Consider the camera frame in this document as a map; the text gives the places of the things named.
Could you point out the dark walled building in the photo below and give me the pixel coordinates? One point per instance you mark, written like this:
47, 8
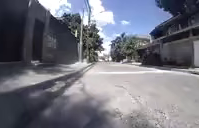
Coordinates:
7, 30

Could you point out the two-storey grey building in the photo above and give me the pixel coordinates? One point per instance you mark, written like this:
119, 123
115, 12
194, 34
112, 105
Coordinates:
180, 50

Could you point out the dark overhanging tree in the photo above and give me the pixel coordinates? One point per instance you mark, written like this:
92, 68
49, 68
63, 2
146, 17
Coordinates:
173, 4

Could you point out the pale utility pole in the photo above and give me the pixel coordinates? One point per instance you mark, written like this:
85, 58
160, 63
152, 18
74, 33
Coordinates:
81, 36

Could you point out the group of green trees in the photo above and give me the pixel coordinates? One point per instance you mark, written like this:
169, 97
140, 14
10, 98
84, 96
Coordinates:
123, 48

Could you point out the group of dark trees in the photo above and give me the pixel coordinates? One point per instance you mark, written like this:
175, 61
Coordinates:
95, 38

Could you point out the low building with railings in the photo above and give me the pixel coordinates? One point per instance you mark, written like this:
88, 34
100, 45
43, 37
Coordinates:
143, 41

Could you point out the dark concrete kerb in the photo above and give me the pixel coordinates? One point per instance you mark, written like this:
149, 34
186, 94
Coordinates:
53, 81

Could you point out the raised grey concrete sidewalk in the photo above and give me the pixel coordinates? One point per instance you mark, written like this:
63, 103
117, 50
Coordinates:
20, 78

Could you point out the grey concrete road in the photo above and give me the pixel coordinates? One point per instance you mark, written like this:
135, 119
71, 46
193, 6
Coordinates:
127, 93

